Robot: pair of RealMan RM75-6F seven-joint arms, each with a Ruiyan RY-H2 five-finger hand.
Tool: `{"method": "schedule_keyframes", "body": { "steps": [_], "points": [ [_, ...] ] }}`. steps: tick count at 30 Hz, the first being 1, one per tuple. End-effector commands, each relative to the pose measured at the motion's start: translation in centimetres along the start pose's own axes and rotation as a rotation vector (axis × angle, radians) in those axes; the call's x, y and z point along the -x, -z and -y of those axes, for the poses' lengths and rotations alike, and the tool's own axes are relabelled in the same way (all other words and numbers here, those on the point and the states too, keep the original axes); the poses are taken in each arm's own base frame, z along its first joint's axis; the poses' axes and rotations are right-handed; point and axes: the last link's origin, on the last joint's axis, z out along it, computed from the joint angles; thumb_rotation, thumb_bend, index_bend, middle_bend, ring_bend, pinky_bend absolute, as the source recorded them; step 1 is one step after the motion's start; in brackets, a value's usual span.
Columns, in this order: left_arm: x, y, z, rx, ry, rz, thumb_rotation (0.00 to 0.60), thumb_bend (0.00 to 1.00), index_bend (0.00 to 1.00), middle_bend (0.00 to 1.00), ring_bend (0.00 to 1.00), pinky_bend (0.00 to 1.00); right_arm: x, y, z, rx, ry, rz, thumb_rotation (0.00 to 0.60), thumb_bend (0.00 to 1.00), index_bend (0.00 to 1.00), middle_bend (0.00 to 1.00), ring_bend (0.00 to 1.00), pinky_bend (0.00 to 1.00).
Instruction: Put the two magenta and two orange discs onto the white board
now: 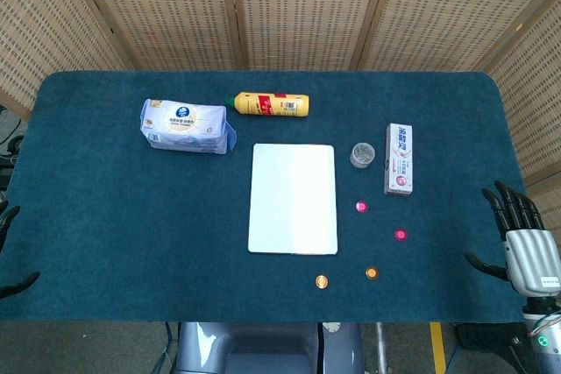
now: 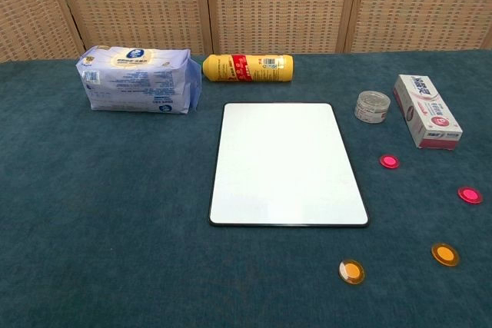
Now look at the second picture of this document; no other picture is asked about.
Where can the blue tissue pack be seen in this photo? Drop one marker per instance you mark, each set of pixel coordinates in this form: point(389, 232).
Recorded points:
point(134, 82)

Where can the orange disc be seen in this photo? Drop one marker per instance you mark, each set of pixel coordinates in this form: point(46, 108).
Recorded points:
point(445, 254)
point(351, 271)

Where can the pink disc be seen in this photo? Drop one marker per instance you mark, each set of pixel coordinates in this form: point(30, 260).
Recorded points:
point(469, 194)
point(389, 161)

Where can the white pink toothpaste box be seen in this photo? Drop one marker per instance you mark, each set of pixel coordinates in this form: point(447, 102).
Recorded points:
point(426, 113)

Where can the white magnetic board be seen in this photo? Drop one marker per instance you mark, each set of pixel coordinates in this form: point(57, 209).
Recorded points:
point(284, 166)

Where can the clear plastic jar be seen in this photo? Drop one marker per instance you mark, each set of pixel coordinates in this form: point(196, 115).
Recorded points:
point(372, 107)

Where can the teal table cloth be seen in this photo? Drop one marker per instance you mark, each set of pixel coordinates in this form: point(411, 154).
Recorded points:
point(115, 189)

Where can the yellow bottle with red label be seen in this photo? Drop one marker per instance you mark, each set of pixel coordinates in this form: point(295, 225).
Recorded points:
point(246, 68)

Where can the woven folding screen panel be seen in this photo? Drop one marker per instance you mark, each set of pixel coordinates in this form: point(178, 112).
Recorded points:
point(134, 1)
point(423, 1)
point(280, 1)
point(27, 9)

